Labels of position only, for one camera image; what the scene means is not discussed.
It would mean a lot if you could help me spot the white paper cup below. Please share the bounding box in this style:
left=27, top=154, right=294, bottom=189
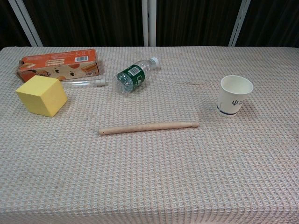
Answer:
left=216, top=75, right=254, bottom=118

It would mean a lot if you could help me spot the wooden stick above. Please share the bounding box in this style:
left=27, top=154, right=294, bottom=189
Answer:
left=99, top=121, right=200, bottom=136

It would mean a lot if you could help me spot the green label plastic bottle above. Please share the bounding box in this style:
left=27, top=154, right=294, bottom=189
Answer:
left=113, top=56, right=161, bottom=94

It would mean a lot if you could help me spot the beige woven tablecloth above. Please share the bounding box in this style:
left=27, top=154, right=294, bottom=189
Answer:
left=0, top=46, right=299, bottom=224

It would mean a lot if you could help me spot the clear glass test tube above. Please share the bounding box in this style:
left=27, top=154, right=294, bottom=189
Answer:
left=61, top=79, right=107, bottom=88

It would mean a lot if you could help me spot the dark curtain panel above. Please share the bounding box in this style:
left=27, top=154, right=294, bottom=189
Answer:
left=0, top=0, right=32, bottom=49
left=155, top=0, right=243, bottom=47
left=22, top=0, right=144, bottom=47
left=235, top=0, right=299, bottom=49

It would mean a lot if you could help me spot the orange cardboard box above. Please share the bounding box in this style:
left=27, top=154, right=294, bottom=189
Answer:
left=15, top=49, right=100, bottom=83

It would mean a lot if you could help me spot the yellow foam cube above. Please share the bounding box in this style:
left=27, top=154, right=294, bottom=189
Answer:
left=15, top=75, right=68, bottom=118

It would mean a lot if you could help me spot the white frame post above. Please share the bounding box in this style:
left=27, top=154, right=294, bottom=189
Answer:
left=141, top=0, right=157, bottom=47
left=228, top=0, right=251, bottom=47
left=8, top=0, right=43, bottom=47

